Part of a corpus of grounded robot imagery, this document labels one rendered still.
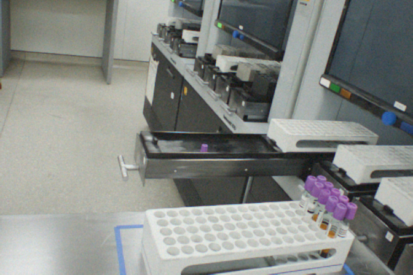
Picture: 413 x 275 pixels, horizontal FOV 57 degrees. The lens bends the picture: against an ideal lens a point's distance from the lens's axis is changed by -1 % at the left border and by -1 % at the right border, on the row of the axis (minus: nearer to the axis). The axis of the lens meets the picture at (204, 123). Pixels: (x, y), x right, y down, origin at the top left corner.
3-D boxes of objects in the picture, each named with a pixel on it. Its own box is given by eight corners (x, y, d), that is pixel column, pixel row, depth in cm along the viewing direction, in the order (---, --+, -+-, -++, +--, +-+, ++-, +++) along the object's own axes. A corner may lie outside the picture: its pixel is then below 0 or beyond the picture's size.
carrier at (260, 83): (270, 98, 136) (274, 82, 134) (265, 98, 135) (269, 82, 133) (255, 88, 146) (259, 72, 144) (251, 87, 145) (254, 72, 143)
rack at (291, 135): (350, 140, 116) (356, 121, 114) (372, 156, 108) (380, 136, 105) (264, 139, 106) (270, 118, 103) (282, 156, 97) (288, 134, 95)
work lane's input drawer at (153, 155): (348, 157, 122) (357, 131, 118) (378, 180, 110) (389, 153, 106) (115, 157, 95) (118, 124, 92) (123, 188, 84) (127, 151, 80)
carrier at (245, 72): (252, 85, 149) (255, 69, 147) (247, 84, 148) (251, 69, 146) (239, 75, 159) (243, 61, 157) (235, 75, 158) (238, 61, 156)
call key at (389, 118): (383, 121, 84) (388, 109, 83) (393, 127, 82) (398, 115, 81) (379, 121, 84) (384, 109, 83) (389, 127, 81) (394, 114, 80)
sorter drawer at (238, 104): (366, 113, 171) (373, 94, 168) (388, 126, 159) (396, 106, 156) (217, 105, 145) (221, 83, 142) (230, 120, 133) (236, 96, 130)
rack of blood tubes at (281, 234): (307, 228, 67) (318, 199, 65) (343, 270, 58) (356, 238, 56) (139, 244, 56) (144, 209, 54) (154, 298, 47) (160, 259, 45)
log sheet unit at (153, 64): (145, 96, 286) (150, 48, 273) (152, 110, 263) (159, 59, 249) (141, 96, 285) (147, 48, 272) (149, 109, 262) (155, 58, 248)
